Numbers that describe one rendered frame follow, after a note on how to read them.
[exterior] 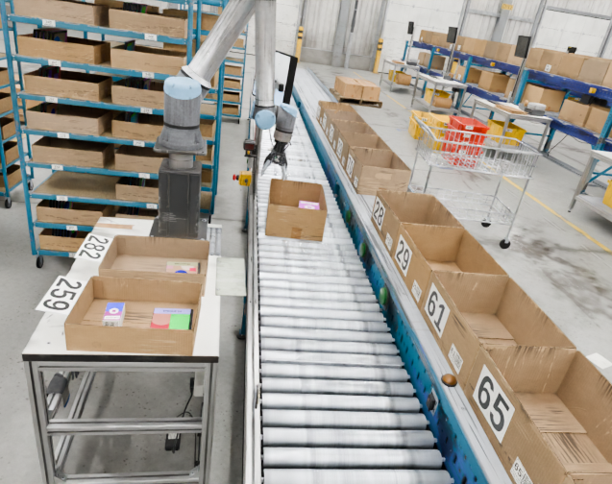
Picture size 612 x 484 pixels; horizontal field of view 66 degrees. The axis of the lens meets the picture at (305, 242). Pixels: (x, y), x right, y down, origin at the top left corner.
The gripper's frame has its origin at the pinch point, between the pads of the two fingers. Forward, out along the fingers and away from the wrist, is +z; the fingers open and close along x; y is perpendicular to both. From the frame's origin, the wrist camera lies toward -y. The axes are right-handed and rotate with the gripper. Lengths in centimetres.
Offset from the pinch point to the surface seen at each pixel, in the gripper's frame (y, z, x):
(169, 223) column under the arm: 31, 22, -44
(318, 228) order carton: 20.9, 14.4, 25.7
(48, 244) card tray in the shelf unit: -59, 96, -127
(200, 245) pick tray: 50, 20, -29
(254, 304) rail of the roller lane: 79, 26, -4
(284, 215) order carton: 20.0, 11.6, 7.9
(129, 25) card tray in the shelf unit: -58, -48, -88
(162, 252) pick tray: 50, 26, -44
